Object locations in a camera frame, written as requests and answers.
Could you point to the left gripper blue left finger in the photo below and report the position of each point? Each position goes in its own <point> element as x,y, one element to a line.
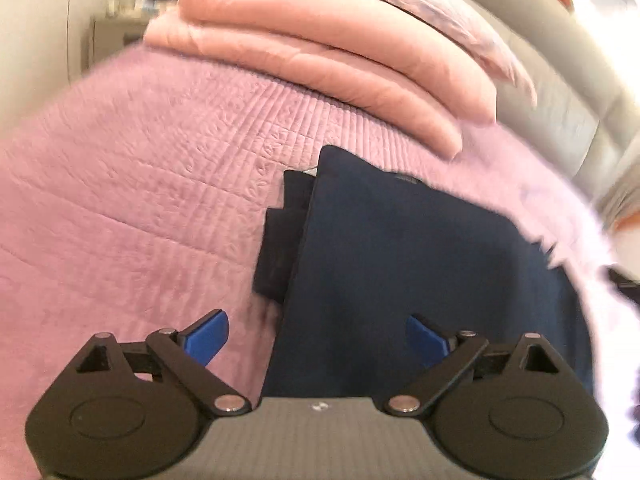
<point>203,339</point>

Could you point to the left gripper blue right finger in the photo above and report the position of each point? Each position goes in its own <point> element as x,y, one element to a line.
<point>428,341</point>

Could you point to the navy blue garment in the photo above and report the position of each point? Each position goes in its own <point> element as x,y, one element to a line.
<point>355,251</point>

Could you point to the pink quilted bedspread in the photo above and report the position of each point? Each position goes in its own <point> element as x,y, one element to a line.
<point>136,200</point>

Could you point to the folded peach duvet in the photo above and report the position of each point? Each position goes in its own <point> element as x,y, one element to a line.
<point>364,53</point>

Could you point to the grey bedside cabinet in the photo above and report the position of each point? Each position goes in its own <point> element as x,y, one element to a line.
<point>123,22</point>

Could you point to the beige padded headboard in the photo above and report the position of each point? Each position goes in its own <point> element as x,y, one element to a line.
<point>585,119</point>

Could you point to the pink floral pillow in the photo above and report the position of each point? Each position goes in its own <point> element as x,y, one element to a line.
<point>458,21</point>

